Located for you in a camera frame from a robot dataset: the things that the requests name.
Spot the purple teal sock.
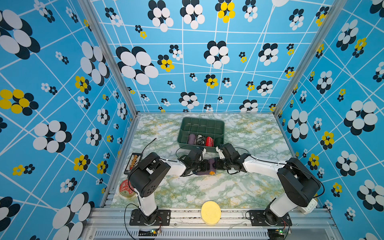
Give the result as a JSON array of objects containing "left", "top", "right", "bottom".
[{"left": 194, "top": 158, "right": 216, "bottom": 176}]

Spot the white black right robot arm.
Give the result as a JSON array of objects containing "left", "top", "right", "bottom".
[{"left": 216, "top": 143, "right": 324, "bottom": 225}]

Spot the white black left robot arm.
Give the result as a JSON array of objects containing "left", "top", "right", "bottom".
[{"left": 128, "top": 148, "right": 216, "bottom": 219}]

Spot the black white rolled sock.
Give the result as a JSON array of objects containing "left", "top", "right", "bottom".
[{"left": 196, "top": 135, "right": 206, "bottom": 146}]

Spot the purple rolled sock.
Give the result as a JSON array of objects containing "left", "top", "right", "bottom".
[{"left": 188, "top": 134, "right": 197, "bottom": 145}]

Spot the green rolled sock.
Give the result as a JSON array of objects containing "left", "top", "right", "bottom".
[{"left": 214, "top": 137, "right": 224, "bottom": 147}]

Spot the red rolled sock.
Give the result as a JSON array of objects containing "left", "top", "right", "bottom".
[{"left": 205, "top": 137, "right": 214, "bottom": 147}]

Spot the green compartment tray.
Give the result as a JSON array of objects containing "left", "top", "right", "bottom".
[{"left": 177, "top": 117, "right": 225, "bottom": 153}]

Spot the yellow round sponge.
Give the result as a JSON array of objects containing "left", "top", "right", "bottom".
[{"left": 201, "top": 201, "right": 222, "bottom": 226}]

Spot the black tray with snacks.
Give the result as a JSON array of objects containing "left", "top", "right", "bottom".
[{"left": 124, "top": 153, "right": 143, "bottom": 175}]

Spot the red patterned round object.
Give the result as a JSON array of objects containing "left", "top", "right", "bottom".
[{"left": 119, "top": 179, "right": 136, "bottom": 198}]

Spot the white square clock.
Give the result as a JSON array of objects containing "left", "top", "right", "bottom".
[{"left": 298, "top": 199, "right": 318, "bottom": 215}]

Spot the black antenna cable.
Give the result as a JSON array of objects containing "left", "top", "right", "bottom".
[{"left": 140, "top": 137, "right": 158, "bottom": 154}]

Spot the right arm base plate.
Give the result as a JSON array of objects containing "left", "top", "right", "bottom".
[{"left": 246, "top": 210, "right": 292, "bottom": 227}]

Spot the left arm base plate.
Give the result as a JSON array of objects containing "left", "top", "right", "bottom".
[{"left": 129, "top": 209, "right": 171, "bottom": 226}]

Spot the aluminium front rail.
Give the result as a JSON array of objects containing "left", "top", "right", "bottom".
[{"left": 81, "top": 208, "right": 343, "bottom": 240}]

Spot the aluminium corner post right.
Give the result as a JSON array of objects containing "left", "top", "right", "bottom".
[{"left": 274, "top": 0, "right": 347, "bottom": 119}]

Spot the aluminium corner post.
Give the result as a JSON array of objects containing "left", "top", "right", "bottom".
[
  {"left": 79, "top": 0, "right": 138, "bottom": 118},
  {"left": 274, "top": 0, "right": 347, "bottom": 119}
]

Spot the aluminium corner post left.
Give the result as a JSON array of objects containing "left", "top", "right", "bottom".
[{"left": 79, "top": 0, "right": 138, "bottom": 118}]

